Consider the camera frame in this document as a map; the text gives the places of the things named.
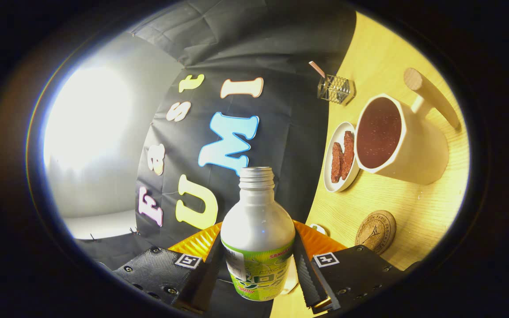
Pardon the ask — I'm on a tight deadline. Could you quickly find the wooden table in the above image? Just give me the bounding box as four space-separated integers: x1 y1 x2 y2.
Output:
270 11 471 318

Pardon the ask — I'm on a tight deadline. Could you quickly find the wire mesh holder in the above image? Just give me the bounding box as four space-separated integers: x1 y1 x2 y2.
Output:
317 74 356 106

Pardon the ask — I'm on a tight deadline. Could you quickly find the round brown coaster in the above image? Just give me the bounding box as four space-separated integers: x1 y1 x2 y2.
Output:
355 210 397 255

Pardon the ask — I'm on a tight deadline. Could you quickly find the brown meat piece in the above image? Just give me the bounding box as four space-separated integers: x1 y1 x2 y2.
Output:
330 141 345 184
341 131 355 181

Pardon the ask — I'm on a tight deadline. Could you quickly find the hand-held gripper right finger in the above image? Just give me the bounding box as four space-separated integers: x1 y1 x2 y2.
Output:
293 220 407 315

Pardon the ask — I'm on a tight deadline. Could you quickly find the silver juice bottle green label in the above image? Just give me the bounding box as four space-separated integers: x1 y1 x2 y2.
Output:
220 167 296 302

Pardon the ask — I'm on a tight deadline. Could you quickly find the white oval plate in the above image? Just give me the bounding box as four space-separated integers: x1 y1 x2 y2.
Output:
323 122 361 193

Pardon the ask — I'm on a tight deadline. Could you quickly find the white cup with wooden handle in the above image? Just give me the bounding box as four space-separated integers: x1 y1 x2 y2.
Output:
354 67 462 186

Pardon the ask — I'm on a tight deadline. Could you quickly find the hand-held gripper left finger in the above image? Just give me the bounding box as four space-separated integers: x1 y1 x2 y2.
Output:
112 222 226 315

